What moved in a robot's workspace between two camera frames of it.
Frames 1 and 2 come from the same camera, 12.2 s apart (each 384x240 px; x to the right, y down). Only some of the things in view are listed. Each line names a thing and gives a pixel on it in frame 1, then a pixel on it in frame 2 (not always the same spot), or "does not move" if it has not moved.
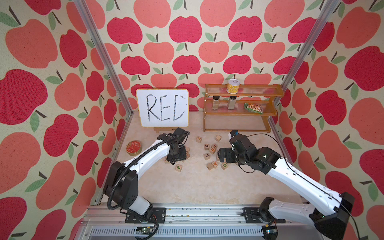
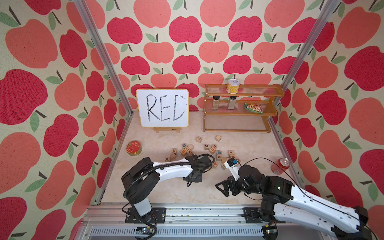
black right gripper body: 229,155 -> 239,185
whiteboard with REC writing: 163,107 does not move
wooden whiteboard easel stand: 164,128 does not move
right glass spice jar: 232,102 does not move
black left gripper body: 180,154 -> 197,179
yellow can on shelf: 233,86 does not move
